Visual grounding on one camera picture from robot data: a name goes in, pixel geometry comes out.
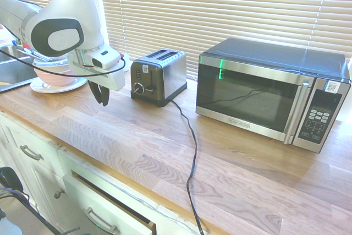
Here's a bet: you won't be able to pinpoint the steel kitchen sink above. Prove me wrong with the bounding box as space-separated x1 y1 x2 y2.
0 44 37 93

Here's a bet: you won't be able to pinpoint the stainless steel two-slot toaster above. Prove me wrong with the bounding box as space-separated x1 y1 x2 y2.
130 49 188 108

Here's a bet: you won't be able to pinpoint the stainless steel black microwave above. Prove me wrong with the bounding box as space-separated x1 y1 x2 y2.
195 37 352 154

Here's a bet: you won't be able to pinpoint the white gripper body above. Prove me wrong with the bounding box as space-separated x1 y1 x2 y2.
67 52 127 92

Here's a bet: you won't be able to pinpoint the white open drawer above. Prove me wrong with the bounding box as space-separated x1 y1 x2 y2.
62 171 157 235

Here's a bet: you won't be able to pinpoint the silver handle of open drawer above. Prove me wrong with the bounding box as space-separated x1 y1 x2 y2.
82 206 121 235

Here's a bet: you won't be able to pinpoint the silver handle of closed drawer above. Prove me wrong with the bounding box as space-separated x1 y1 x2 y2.
19 144 45 161

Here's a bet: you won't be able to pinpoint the metal utensils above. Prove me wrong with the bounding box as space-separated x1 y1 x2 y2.
15 47 53 63

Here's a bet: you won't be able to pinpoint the white plate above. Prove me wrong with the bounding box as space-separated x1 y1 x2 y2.
29 76 89 94

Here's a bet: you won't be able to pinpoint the wide beige window blind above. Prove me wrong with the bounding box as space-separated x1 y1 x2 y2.
98 0 352 81

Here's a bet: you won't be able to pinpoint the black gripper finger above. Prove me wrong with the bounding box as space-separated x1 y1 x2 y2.
98 84 111 107
88 80 102 104

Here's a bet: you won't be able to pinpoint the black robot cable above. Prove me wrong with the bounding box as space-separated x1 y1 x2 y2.
0 48 130 78

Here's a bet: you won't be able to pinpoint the black cable bundle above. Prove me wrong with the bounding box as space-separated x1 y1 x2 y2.
0 166 81 235

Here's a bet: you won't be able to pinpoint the white kitchen cabinet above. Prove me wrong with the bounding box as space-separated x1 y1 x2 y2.
0 110 177 235

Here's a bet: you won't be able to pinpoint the pink bowl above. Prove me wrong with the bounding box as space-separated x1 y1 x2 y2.
34 66 80 88

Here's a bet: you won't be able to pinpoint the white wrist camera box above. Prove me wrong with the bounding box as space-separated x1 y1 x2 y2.
84 46 123 69

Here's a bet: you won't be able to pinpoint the white bowl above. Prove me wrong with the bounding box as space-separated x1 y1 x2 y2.
32 57 69 72

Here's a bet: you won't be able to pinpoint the black toaster power cord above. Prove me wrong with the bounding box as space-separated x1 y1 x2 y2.
169 99 206 235

